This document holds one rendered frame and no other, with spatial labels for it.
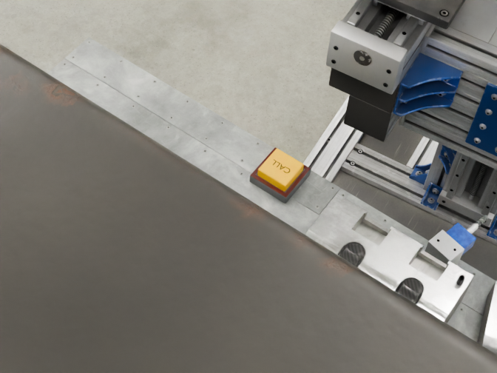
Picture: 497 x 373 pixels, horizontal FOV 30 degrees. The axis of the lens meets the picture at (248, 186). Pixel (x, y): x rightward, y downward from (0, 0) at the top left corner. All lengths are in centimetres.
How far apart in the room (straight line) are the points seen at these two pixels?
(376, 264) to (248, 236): 130
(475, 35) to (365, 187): 76
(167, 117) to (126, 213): 155
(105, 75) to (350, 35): 49
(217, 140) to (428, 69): 41
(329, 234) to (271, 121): 128
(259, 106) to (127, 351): 262
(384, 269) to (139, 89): 61
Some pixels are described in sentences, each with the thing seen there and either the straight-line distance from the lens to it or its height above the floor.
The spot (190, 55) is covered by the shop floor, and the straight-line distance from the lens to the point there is 293.
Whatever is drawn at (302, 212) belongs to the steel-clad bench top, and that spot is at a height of 80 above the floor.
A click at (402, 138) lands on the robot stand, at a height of 21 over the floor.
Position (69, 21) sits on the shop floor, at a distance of 306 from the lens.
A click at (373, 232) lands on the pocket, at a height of 86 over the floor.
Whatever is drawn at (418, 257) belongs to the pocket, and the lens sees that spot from 155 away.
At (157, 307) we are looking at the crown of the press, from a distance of 20.
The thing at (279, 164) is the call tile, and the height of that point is 84.
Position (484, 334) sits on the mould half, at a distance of 152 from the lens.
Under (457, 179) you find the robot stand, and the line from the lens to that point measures 217.
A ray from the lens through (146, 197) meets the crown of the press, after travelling 21.
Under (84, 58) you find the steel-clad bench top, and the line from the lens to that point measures 186.
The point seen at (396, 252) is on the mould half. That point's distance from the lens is 152.
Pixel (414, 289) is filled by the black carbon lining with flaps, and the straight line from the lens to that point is 150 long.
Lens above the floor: 218
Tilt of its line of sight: 56 degrees down
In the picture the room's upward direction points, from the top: 4 degrees clockwise
